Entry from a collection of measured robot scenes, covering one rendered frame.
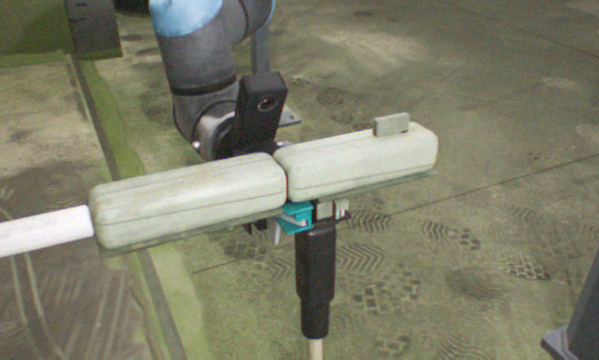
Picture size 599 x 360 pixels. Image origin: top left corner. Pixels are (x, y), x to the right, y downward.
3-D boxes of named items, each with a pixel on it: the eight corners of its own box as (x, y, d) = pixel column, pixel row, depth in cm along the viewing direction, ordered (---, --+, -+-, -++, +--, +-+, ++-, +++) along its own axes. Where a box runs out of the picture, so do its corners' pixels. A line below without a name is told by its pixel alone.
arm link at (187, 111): (160, 82, 75) (177, 145, 80) (183, 107, 65) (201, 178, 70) (223, 65, 78) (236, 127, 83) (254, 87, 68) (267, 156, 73)
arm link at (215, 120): (259, 97, 69) (186, 108, 65) (275, 108, 65) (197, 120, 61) (262, 161, 73) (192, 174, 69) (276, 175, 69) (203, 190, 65)
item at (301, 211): (294, 206, 51) (294, 185, 50) (313, 228, 48) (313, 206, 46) (269, 212, 50) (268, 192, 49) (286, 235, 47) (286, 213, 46)
